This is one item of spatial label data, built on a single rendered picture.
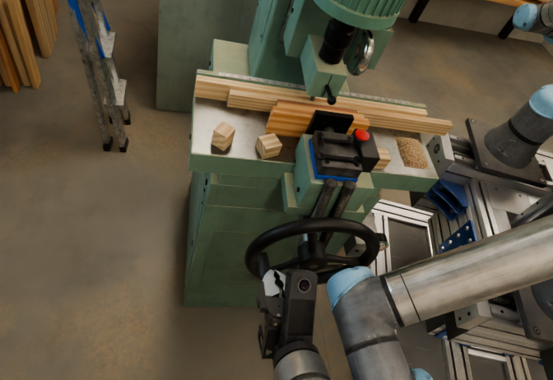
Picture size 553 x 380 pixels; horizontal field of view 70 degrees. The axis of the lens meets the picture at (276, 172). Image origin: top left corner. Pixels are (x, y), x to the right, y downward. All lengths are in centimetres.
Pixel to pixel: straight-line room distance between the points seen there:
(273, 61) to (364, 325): 75
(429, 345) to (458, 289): 110
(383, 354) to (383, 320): 4
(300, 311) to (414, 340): 104
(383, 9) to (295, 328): 55
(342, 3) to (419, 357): 125
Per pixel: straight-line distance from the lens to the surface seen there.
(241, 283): 143
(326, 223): 75
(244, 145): 88
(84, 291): 168
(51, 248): 177
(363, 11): 76
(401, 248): 180
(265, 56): 110
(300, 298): 63
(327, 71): 86
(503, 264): 59
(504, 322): 114
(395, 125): 109
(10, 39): 221
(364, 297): 59
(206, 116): 92
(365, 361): 58
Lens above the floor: 154
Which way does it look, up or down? 49 degrees down
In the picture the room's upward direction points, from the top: 23 degrees clockwise
